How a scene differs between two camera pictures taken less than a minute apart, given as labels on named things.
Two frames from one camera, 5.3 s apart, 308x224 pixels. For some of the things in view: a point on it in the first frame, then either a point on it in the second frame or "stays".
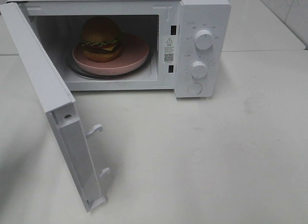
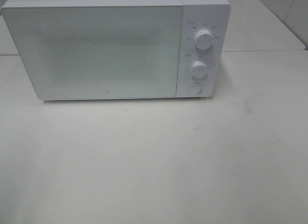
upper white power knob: [203, 39] stays
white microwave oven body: [163, 42] stays
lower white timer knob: [199, 69] stays
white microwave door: [58, 103] -> [76, 52]
